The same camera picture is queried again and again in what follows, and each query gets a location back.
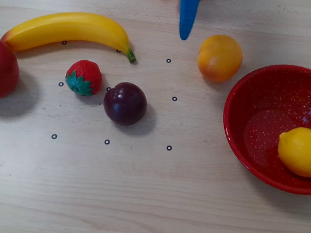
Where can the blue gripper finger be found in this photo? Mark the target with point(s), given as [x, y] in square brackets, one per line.
[188, 11]

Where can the yellow plastic lemon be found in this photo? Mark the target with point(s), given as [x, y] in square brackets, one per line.
[304, 151]

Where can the red speckled bowl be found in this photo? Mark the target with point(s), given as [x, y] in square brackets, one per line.
[257, 105]

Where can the orange plastic peach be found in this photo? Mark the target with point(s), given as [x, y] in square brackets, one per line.
[220, 58]

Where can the dark purple plastic plum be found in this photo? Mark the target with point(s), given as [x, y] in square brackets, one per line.
[124, 103]

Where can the yellow plastic banana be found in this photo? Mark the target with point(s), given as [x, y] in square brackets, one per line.
[70, 27]

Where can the red plastic strawberry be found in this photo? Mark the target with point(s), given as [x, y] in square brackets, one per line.
[86, 74]

